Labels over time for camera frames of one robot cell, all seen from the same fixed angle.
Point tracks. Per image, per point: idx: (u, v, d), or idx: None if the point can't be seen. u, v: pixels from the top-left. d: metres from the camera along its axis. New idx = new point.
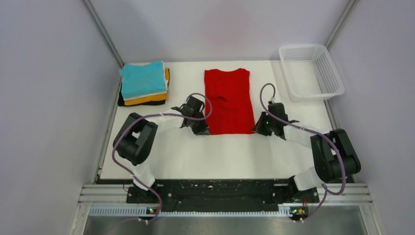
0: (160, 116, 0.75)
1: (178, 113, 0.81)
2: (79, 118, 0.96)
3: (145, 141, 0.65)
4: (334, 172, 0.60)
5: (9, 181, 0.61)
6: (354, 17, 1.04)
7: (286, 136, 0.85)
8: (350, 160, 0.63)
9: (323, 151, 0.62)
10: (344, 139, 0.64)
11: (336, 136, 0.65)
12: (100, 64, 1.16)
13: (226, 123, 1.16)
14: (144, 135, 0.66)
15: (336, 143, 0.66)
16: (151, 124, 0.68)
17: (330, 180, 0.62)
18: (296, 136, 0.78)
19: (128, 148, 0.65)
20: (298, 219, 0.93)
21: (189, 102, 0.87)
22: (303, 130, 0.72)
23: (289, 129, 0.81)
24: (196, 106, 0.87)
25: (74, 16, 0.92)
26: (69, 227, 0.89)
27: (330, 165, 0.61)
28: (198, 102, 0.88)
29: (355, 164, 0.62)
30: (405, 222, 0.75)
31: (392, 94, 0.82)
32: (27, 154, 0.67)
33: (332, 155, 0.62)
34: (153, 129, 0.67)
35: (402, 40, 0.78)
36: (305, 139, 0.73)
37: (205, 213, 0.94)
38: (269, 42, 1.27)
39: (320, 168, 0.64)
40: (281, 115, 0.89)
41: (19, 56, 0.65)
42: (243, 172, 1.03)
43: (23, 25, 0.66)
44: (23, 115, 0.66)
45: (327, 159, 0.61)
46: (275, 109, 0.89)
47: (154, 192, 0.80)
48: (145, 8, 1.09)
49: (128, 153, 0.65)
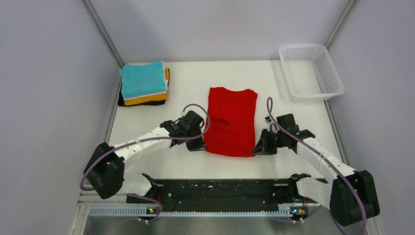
0: (136, 144, 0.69)
1: (166, 135, 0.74)
2: (79, 118, 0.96)
3: (110, 178, 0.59)
4: (352, 217, 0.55)
5: (10, 180, 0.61)
6: (354, 17, 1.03)
7: (297, 152, 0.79)
8: (369, 205, 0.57)
9: (344, 195, 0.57)
10: (368, 183, 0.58)
11: (360, 179, 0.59)
12: (100, 64, 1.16)
13: (225, 143, 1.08)
14: (109, 173, 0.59)
15: (358, 185, 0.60)
16: (120, 162, 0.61)
17: (346, 223, 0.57)
18: (311, 159, 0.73)
19: (97, 180, 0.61)
20: (298, 219, 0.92)
21: (186, 117, 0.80)
22: (322, 159, 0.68)
23: (303, 149, 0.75)
24: (193, 124, 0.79)
25: (74, 16, 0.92)
26: (69, 227, 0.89)
27: (349, 209, 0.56)
28: (197, 117, 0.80)
29: (374, 211, 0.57)
30: (405, 221, 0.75)
31: (393, 93, 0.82)
32: (27, 153, 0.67)
33: (352, 199, 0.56)
34: (120, 169, 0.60)
35: (402, 40, 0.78)
36: (322, 168, 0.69)
37: (205, 213, 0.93)
38: (269, 42, 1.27)
39: (337, 208, 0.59)
40: (290, 125, 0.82)
41: (19, 55, 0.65)
42: (243, 171, 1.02)
43: (23, 24, 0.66)
44: (23, 113, 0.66)
45: (346, 204, 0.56)
46: (285, 119, 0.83)
47: (149, 199, 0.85)
48: (145, 7, 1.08)
49: (96, 186, 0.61)
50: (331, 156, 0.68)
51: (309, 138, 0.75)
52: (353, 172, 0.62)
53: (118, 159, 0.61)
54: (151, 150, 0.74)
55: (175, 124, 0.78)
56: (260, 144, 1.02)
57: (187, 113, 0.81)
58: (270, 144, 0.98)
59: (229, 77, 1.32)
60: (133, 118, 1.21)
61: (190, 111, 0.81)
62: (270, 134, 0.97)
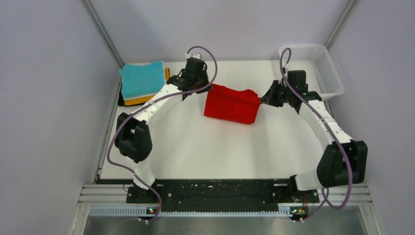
0: (152, 106, 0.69)
1: (175, 91, 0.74)
2: (79, 118, 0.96)
3: (141, 141, 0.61)
4: (334, 180, 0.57)
5: (11, 181, 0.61)
6: (354, 17, 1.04)
7: (300, 112, 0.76)
8: (356, 174, 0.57)
9: (333, 160, 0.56)
10: (361, 153, 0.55)
11: (354, 148, 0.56)
12: (100, 64, 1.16)
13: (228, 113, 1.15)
14: (138, 135, 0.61)
15: (350, 153, 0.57)
16: (143, 124, 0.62)
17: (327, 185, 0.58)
18: (311, 120, 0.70)
19: (128, 147, 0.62)
20: (299, 219, 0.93)
21: (187, 66, 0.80)
22: (322, 123, 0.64)
23: (306, 110, 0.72)
24: (196, 71, 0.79)
25: (74, 16, 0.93)
26: (69, 227, 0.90)
27: (333, 173, 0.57)
28: (199, 63, 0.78)
29: (358, 178, 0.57)
30: (404, 221, 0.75)
31: (392, 93, 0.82)
32: (27, 155, 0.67)
33: (339, 166, 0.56)
34: (145, 130, 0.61)
35: (401, 40, 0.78)
36: (318, 130, 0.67)
37: (205, 213, 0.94)
38: (269, 42, 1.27)
39: (322, 170, 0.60)
40: (299, 84, 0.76)
41: (20, 57, 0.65)
42: (242, 171, 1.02)
43: (24, 27, 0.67)
44: (24, 114, 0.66)
45: (334, 169, 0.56)
46: (296, 76, 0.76)
47: (154, 191, 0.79)
48: (145, 8, 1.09)
49: (129, 152, 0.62)
50: (331, 122, 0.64)
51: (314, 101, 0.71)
52: (350, 140, 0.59)
53: (143, 122, 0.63)
54: (167, 106, 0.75)
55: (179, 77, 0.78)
56: (266, 94, 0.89)
57: (187, 63, 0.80)
58: (276, 97, 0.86)
59: (229, 78, 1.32)
60: None
61: (189, 60, 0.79)
62: (279, 86, 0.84)
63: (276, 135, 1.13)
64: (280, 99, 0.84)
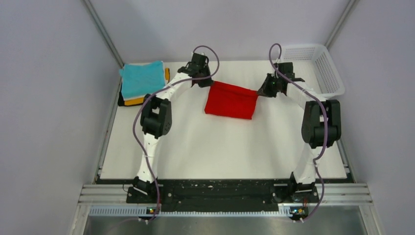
0: (171, 88, 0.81)
1: (186, 76, 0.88)
2: (80, 118, 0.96)
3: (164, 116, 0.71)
4: (314, 132, 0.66)
5: (10, 182, 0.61)
6: (354, 17, 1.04)
7: (288, 93, 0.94)
8: (333, 129, 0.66)
9: (311, 112, 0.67)
10: (335, 109, 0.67)
11: (329, 105, 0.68)
12: (100, 64, 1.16)
13: (228, 107, 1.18)
14: (163, 111, 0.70)
15: (328, 112, 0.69)
16: (167, 102, 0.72)
17: (311, 141, 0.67)
18: (296, 95, 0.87)
19: (152, 123, 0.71)
20: (298, 219, 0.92)
21: (193, 59, 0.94)
22: (304, 92, 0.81)
23: (292, 89, 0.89)
24: (200, 62, 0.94)
25: (74, 16, 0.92)
26: (69, 227, 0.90)
27: (312, 125, 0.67)
28: (202, 57, 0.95)
29: (336, 133, 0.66)
30: (404, 221, 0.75)
31: (393, 93, 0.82)
32: (27, 155, 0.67)
33: (317, 121, 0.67)
34: (169, 105, 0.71)
35: (402, 40, 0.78)
36: (302, 99, 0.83)
37: (205, 213, 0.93)
38: (269, 42, 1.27)
39: (305, 128, 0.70)
40: (288, 72, 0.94)
41: (18, 57, 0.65)
42: (242, 171, 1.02)
43: (23, 26, 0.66)
44: (23, 114, 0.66)
45: (313, 121, 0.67)
46: (284, 66, 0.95)
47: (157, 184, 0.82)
48: (145, 7, 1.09)
49: (153, 127, 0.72)
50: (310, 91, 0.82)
51: (299, 82, 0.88)
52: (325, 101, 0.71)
53: (165, 100, 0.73)
54: (180, 90, 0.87)
55: (188, 67, 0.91)
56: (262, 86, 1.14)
57: (192, 58, 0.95)
58: (269, 87, 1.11)
59: (229, 77, 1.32)
60: (134, 118, 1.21)
61: (194, 54, 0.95)
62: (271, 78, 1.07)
63: (276, 134, 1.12)
64: (272, 88, 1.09)
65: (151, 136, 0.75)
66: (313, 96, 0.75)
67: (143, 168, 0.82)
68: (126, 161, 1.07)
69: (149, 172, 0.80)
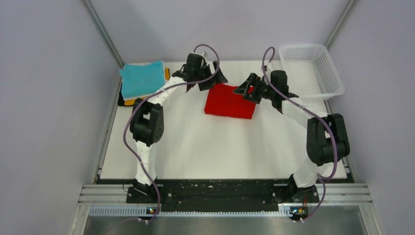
0: (164, 92, 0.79)
1: (181, 81, 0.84)
2: (79, 118, 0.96)
3: (156, 122, 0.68)
4: (322, 151, 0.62)
5: (10, 182, 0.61)
6: (354, 17, 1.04)
7: (283, 111, 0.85)
8: (341, 145, 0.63)
9: (316, 129, 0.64)
10: (339, 124, 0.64)
11: (333, 120, 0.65)
12: (100, 64, 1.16)
13: (226, 107, 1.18)
14: (154, 116, 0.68)
15: (331, 127, 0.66)
16: (158, 106, 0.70)
17: (320, 161, 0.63)
18: (293, 113, 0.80)
19: (143, 130, 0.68)
20: (298, 219, 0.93)
21: (188, 61, 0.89)
22: (301, 108, 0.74)
23: (287, 106, 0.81)
24: (196, 65, 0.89)
25: (74, 16, 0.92)
26: (69, 227, 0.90)
27: (320, 143, 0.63)
28: (198, 58, 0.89)
29: (344, 149, 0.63)
30: (404, 221, 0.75)
31: (393, 93, 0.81)
32: (27, 155, 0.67)
33: (324, 139, 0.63)
34: (160, 111, 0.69)
35: (401, 40, 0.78)
36: (301, 117, 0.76)
37: (205, 213, 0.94)
38: (269, 42, 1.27)
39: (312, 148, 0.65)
40: (282, 86, 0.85)
41: (19, 57, 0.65)
42: (242, 172, 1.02)
43: (23, 26, 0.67)
44: (24, 114, 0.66)
45: (320, 141, 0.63)
46: (278, 79, 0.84)
47: (156, 188, 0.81)
48: (145, 8, 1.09)
49: (144, 134, 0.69)
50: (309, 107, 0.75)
51: (294, 98, 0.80)
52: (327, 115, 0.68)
53: (157, 105, 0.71)
54: (173, 95, 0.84)
55: (183, 71, 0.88)
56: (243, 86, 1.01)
57: (187, 58, 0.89)
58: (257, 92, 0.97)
59: (229, 77, 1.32)
60: None
61: (190, 55, 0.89)
62: (261, 83, 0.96)
63: (276, 134, 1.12)
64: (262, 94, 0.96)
65: (143, 144, 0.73)
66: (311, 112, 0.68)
67: (140, 172, 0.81)
68: (126, 161, 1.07)
69: (147, 176, 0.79)
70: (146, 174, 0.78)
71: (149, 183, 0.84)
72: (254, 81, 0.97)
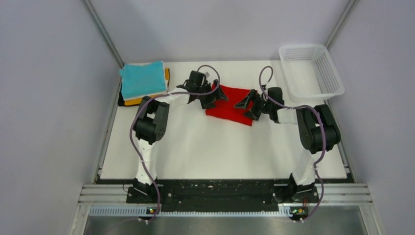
0: (170, 96, 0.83)
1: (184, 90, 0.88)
2: (80, 118, 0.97)
3: (160, 119, 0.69)
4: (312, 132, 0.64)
5: (9, 182, 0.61)
6: (354, 17, 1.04)
7: (279, 120, 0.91)
8: (332, 132, 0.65)
9: (305, 115, 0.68)
10: (326, 112, 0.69)
11: (319, 110, 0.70)
12: (100, 64, 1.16)
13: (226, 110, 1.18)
14: (160, 114, 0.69)
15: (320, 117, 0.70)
16: (165, 105, 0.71)
17: (312, 147, 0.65)
18: (288, 117, 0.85)
19: (147, 128, 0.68)
20: (299, 219, 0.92)
21: (191, 78, 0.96)
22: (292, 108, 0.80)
23: (282, 113, 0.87)
24: (198, 81, 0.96)
25: (74, 16, 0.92)
26: (69, 227, 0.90)
27: (308, 126, 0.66)
28: (200, 74, 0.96)
29: (335, 136, 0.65)
30: (404, 221, 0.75)
31: (393, 93, 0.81)
32: (26, 155, 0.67)
33: (314, 126, 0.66)
34: (167, 108, 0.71)
35: (401, 40, 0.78)
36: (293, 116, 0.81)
37: (205, 213, 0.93)
38: (269, 42, 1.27)
39: (303, 134, 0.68)
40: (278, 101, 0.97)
41: (18, 57, 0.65)
42: (242, 172, 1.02)
43: (23, 26, 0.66)
44: (23, 114, 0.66)
45: (309, 125, 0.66)
46: (275, 94, 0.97)
47: (157, 187, 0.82)
48: (145, 8, 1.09)
49: (147, 132, 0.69)
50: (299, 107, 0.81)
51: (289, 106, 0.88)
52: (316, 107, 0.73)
53: (164, 103, 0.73)
54: (177, 101, 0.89)
55: (186, 85, 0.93)
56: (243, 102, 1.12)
57: (190, 75, 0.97)
58: (256, 107, 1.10)
59: (229, 77, 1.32)
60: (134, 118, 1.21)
61: (192, 72, 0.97)
62: (259, 100, 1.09)
63: (277, 134, 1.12)
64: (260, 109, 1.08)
65: (146, 142, 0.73)
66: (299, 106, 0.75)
67: (141, 171, 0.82)
68: (126, 161, 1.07)
69: (148, 176, 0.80)
70: (147, 173, 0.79)
71: (150, 183, 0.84)
72: (254, 96, 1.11)
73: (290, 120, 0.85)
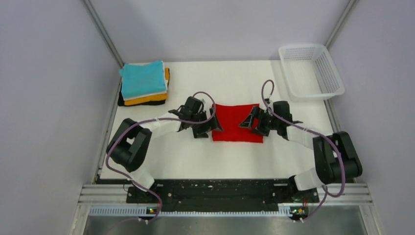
0: (156, 121, 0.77)
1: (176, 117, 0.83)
2: (79, 118, 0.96)
3: (137, 147, 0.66)
4: (333, 169, 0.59)
5: (9, 180, 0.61)
6: (354, 17, 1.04)
7: (289, 137, 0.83)
8: (352, 164, 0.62)
9: (324, 148, 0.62)
10: (346, 142, 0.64)
11: (338, 139, 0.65)
12: (100, 64, 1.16)
13: (231, 128, 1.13)
14: (138, 142, 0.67)
15: (338, 146, 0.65)
16: (145, 131, 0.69)
17: (330, 181, 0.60)
18: (299, 137, 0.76)
19: (121, 155, 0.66)
20: (298, 219, 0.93)
21: (187, 104, 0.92)
22: (306, 131, 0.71)
23: (292, 131, 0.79)
24: (194, 108, 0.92)
25: (74, 15, 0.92)
26: (69, 227, 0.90)
27: (329, 161, 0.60)
28: (197, 102, 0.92)
29: (357, 169, 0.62)
30: (404, 221, 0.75)
31: (393, 93, 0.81)
32: (26, 154, 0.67)
33: (333, 158, 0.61)
34: (147, 136, 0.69)
35: (401, 40, 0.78)
36: (306, 138, 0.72)
37: (205, 213, 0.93)
38: (268, 42, 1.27)
39: (321, 167, 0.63)
40: (285, 114, 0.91)
41: (19, 55, 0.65)
42: (243, 171, 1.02)
43: (23, 25, 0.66)
44: (23, 112, 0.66)
45: (327, 158, 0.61)
46: (281, 107, 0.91)
47: (153, 194, 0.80)
48: (145, 7, 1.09)
49: (121, 160, 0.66)
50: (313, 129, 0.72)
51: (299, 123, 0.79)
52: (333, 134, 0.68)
53: (146, 129, 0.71)
54: (166, 128, 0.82)
55: (180, 111, 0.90)
56: (247, 120, 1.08)
57: (186, 101, 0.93)
58: (263, 124, 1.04)
59: (229, 77, 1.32)
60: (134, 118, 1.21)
61: (188, 98, 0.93)
62: (265, 115, 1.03)
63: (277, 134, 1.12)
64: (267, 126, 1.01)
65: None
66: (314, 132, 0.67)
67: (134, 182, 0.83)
68: None
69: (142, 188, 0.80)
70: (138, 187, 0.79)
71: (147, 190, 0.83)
72: (257, 113, 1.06)
73: (302, 141, 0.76)
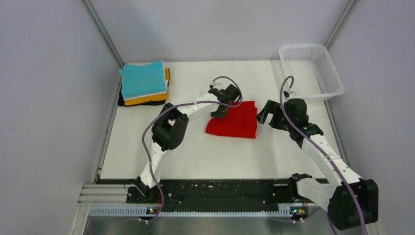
0: (195, 105, 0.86)
1: (214, 99, 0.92)
2: (79, 118, 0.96)
3: (177, 129, 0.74)
4: (349, 223, 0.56)
5: (9, 179, 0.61)
6: (354, 17, 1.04)
7: (303, 148, 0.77)
8: (368, 213, 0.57)
9: (346, 202, 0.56)
10: (373, 193, 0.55)
11: (364, 186, 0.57)
12: (100, 64, 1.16)
13: (225, 122, 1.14)
14: (177, 125, 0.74)
15: (361, 192, 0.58)
16: (184, 117, 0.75)
17: (342, 227, 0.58)
18: (315, 156, 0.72)
19: (162, 135, 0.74)
20: (298, 219, 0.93)
21: (228, 89, 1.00)
22: (327, 161, 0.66)
23: (309, 146, 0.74)
24: (232, 96, 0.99)
25: (74, 15, 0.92)
26: (69, 227, 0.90)
27: (347, 215, 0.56)
28: (236, 92, 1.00)
29: (372, 218, 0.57)
30: (404, 222, 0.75)
31: (393, 93, 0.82)
32: (26, 154, 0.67)
33: (352, 208, 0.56)
34: (185, 122, 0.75)
35: (401, 39, 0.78)
36: (324, 167, 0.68)
37: (205, 213, 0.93)
38: (269, 42, 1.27)
39: (335, 213, 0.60)
40: (301, 115, 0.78)
41: (19, 55, 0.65)
42: (243, 172, 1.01)
43: (22, 25, 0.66)
44: (23, 112, 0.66)
45: (346, 207, 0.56)
46: (296, 109, 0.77)
47: (160, 187, 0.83)
48: (145, 7, 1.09)
49: (162, 139, 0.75)
50: (337, 159, 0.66)
51: (316, 136, 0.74)
52: (358, 180, 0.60)
53: (184, 114, 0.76)
54: (204, 109, 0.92)
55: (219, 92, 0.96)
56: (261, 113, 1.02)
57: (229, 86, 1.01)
58: (276, 121, 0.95)
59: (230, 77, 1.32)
60: (134, 118, 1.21)
61: (230, 85, 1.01)
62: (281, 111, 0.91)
63: (278, 134, 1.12)
64: (280, 123, 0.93)
65: (158, 147, 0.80)
66: (339, 173, 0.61)
67: (145, 172, 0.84)
68: (126, 161, 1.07)
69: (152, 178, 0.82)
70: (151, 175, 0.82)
71: (148, 188, 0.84)
72: (271, 108, 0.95)
73: (317, 157, 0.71)
